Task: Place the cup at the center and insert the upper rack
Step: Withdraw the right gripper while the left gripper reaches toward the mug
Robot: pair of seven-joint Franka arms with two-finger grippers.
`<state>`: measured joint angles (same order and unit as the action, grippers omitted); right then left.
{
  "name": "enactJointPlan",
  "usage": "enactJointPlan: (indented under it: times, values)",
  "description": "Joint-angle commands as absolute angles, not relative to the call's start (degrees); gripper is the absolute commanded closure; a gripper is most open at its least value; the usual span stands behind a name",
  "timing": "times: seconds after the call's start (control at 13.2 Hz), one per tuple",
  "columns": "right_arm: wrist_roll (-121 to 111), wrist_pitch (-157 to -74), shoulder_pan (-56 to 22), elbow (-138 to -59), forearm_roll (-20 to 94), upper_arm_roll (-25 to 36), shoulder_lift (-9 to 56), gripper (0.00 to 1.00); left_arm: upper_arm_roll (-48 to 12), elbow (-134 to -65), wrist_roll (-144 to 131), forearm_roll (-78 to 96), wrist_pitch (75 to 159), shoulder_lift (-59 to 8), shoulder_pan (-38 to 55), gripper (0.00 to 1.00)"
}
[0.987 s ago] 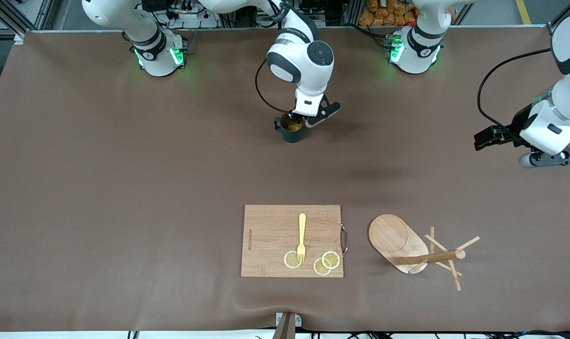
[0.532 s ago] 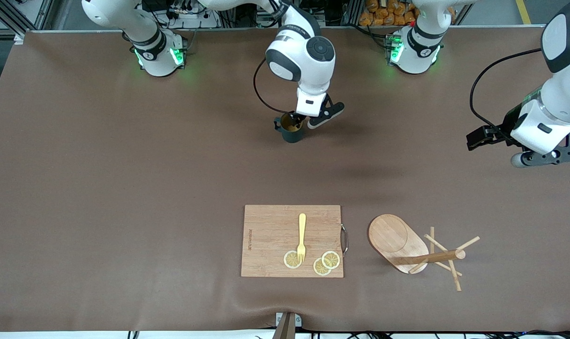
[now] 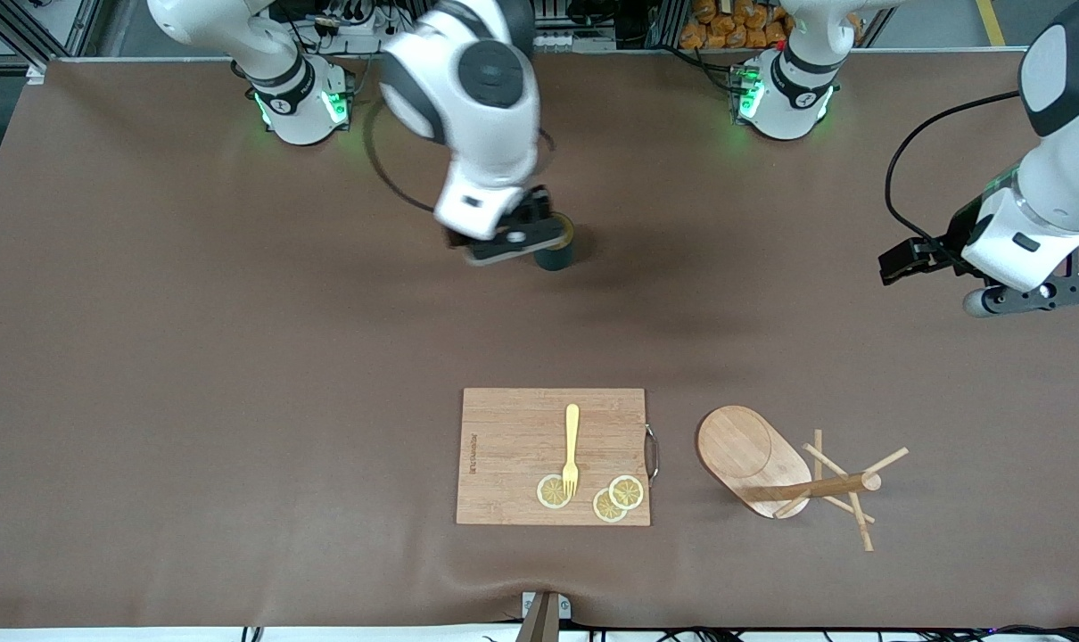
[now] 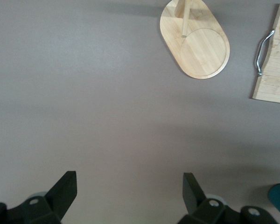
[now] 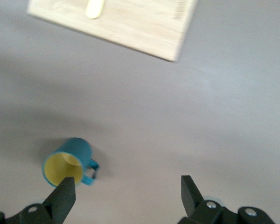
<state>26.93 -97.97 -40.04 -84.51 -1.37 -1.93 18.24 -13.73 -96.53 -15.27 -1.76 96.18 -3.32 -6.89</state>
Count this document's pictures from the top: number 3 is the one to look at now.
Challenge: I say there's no wooden mug tree rack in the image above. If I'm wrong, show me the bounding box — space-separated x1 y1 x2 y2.
696 405 910 553

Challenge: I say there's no yellow plastic fork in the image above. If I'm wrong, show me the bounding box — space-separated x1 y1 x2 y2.
562 403 582 498

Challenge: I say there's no brown table mat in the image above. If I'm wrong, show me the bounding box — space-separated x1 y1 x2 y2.
0 49 1079 630

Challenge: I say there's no grey metal camera post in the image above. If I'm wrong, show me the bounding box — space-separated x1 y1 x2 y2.
520 590 572 642

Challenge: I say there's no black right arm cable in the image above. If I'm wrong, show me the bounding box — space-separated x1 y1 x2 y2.
364 98 554 215

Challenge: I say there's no orange snack packets pile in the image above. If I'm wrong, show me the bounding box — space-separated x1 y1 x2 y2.
680 0 863 51

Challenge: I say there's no wooden cutting board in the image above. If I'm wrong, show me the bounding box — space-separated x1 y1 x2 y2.
456 387 661 527

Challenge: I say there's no white power strip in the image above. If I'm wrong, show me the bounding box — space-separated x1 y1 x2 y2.
308 4 389 54

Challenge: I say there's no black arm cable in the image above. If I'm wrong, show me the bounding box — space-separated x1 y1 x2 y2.
364 98 554 215
885 89 1022 255

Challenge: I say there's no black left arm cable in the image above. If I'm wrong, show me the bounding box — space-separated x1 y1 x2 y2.
885 89 1022 255

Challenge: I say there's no dark green mug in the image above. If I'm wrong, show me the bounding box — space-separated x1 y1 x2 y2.
533 214 579 272

